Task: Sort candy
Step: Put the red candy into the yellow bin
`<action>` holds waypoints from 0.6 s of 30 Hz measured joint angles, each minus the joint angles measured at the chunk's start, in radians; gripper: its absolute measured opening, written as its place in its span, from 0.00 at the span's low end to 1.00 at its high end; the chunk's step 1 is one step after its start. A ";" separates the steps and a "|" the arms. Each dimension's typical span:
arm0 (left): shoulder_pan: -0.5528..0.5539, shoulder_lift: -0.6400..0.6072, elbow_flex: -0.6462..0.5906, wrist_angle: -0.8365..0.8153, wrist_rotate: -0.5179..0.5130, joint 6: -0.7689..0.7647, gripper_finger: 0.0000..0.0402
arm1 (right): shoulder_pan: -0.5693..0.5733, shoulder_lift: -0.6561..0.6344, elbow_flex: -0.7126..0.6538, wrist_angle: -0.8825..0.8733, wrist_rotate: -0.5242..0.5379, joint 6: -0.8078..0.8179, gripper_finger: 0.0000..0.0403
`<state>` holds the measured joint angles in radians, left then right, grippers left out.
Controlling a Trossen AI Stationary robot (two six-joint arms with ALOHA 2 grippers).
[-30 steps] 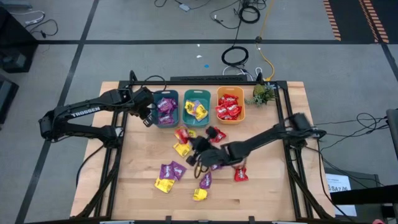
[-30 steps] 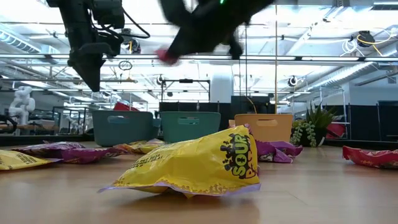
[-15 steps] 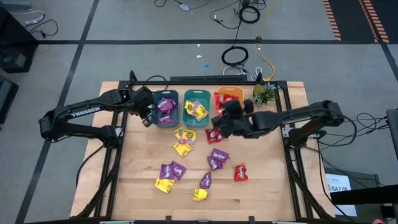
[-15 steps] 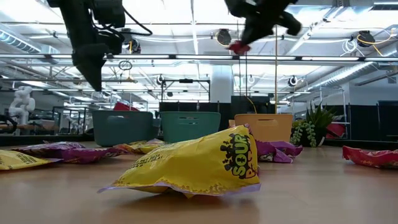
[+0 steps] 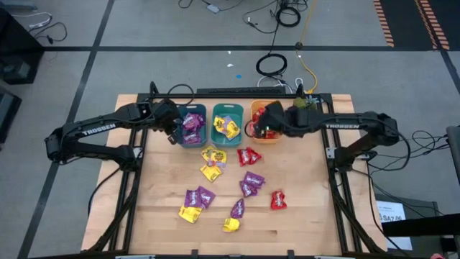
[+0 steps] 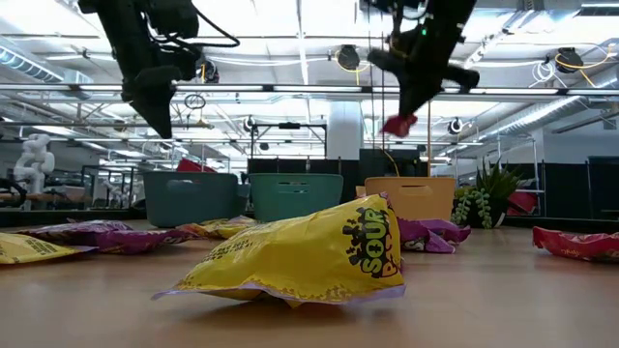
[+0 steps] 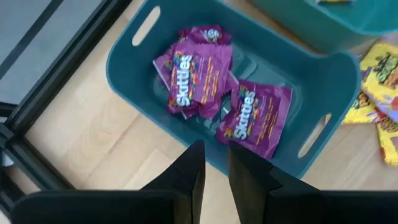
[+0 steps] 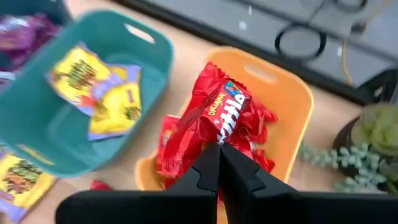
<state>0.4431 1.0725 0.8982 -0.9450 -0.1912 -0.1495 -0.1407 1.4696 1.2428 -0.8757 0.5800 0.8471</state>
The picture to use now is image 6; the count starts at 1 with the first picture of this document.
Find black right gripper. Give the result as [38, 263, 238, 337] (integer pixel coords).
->
[367, 0, 480, 120]

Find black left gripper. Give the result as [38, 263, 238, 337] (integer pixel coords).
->
[96, 0, 197, 140]

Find red Skittles candy bag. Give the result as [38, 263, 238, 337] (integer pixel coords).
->
[379, 112, 420, 139]
[531, 225, 619, 264]

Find slate blue plastic bin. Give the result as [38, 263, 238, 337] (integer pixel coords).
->
[141, 170, 251, 229]

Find orange plastic bin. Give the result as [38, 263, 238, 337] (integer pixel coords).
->
[356, 176, 457, 222]

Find yellow Sour Patch candy bag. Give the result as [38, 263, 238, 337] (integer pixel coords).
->
[0, 231, 98, 266]
[200, 215, 261, 232]
[176, 221, 243, 242]
[152, 192, 407, 308]

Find teal plastic bin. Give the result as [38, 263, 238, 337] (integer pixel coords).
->
[248, 172, 345, 223]

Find red storage bin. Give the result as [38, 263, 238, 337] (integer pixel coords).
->
[505, 189, 540, 218]
[176, 158, 219, 174]

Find black equipment box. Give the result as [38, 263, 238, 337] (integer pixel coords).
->
[358, 147, 429, 179]

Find white building column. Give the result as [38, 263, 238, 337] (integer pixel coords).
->
[327, 100, 365, 161]

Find small white robot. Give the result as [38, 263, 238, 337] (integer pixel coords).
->
[99, 178, 128, 208]

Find potted succulent plant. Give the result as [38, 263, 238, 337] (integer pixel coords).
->
[451, 158, 526, 231]

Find large white robot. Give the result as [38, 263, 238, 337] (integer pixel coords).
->
[13, 132, 57, 195]

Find black partition panels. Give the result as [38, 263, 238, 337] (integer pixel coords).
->
[541, 155, 619, 222]

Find hanging black cable ring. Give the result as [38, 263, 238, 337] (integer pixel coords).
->
[183, 92, 208, 111]

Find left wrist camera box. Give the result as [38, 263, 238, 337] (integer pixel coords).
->
[144, 0, 200, 41]

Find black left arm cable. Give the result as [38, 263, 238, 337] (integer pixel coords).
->
[144, 4, 242, 54]

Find silver ventilation duct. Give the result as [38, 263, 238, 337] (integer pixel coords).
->
[483, 94, 619, 142]
[0, 45, 93, 101]

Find black gantry frame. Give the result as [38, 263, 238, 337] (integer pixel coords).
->
[248, 121, 329, 160]

